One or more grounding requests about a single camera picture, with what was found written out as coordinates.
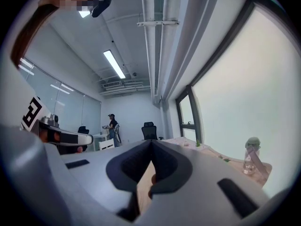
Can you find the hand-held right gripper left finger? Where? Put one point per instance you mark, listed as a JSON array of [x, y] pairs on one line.
[[94, 173]]

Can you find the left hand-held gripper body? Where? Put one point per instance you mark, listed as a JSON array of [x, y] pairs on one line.
[[33, 113]]

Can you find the white ceiling pipe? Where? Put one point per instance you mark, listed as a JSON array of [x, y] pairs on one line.
[[168, 39], [149, 43]]

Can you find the person's left hand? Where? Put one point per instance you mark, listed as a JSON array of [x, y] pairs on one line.
[[43, 136]]

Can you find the white slatted chair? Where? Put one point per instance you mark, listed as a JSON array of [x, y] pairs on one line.
[[107, 145]]

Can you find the white desk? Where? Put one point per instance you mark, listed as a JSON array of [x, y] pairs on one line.
[[100, 136]]

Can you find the person's white shirt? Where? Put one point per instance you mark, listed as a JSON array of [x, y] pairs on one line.
[[14, 98]]

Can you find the white pipe bracket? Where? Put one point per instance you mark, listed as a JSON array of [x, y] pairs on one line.
[[158, 23]]

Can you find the clear water bottle green lid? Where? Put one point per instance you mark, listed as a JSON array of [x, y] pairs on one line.
[[251, 158]]

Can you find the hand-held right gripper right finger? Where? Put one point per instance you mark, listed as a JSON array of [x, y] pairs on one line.
[[202, 173]]

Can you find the black window frame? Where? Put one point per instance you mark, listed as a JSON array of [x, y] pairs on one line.
[[225, 46]]

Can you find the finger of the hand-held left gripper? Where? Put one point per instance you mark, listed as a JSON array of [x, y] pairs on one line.
[[82, 138]]

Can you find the black office chair with headrest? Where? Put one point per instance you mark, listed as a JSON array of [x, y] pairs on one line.
[[149, 131]]

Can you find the ceiling air vent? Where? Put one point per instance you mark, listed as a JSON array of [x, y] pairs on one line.
[[112, 84]]

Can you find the small potted green plant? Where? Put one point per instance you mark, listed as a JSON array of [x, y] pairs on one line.
[[198, 143]]

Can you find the long ceiling light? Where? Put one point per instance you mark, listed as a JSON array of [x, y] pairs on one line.
[[114, 64]]

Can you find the black head-worn camera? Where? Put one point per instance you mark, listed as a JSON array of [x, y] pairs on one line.
[[101, 5]]

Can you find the square ceiling light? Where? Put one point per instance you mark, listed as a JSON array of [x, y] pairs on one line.
[[84, 13]]

